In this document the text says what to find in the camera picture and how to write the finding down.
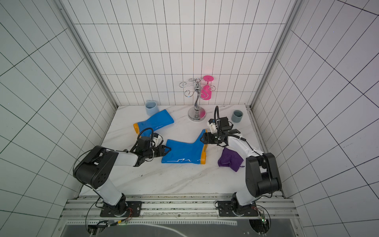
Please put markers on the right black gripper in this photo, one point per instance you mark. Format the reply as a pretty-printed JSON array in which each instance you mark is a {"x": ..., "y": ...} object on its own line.
[{"x": 213, "y": 138}]

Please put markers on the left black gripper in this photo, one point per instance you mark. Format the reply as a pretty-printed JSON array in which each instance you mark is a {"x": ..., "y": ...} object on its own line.
[{"x": 162, "y": 151}]

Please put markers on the blue rubber boot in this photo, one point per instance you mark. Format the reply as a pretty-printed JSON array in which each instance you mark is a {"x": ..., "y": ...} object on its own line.
[
  {"x": 157, "y": 121},
  {"x": 186, "y": 153}
]

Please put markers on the purple cloth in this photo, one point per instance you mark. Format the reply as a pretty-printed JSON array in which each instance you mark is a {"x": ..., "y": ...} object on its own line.
[{"x": 231, "y": 159}]

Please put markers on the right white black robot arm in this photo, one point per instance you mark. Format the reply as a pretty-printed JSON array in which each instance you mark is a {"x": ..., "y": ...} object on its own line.
[{"x": 261, "y": 170}]

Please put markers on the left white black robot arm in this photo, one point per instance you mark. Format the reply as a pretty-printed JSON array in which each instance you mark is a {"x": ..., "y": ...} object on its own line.
[{"x": 95, "y": 168}]

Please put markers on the grey-teal cup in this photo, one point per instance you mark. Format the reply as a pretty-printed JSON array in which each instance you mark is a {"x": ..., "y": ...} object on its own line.
[{"x": 237, "y": 116}]

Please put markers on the chrome glass holder stand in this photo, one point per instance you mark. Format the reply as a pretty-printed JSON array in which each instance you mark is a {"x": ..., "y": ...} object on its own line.
[{"x": 196, "y": 113}]

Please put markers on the pink wine glass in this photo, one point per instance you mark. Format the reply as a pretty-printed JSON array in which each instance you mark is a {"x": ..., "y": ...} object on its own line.
[{"x": 206, "y": 89}]

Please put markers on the light blue mug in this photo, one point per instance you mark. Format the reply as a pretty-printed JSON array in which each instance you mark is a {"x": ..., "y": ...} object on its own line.
[{"x": 151, "y": 107}]

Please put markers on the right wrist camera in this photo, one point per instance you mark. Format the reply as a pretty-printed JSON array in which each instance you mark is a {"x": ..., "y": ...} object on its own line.
[{"x": 212, "y": 126}]

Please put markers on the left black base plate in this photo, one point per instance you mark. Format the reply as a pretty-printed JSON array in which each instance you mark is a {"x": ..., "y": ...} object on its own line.
[{"x": 123, "y": 209}]

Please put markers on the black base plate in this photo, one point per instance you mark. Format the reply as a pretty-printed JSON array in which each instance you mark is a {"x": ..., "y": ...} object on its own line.
[
  {"x": 233, "y": 209},
  {"x": 123, "y": 209}
]

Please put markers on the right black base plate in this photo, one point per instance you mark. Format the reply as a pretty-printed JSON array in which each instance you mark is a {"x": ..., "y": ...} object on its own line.
[{"x": 233, "y": 209}]

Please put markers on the aluminium mounting rail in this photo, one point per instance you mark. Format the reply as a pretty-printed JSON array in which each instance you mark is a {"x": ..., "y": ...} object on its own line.
[{"x": 177, "y": 209}]

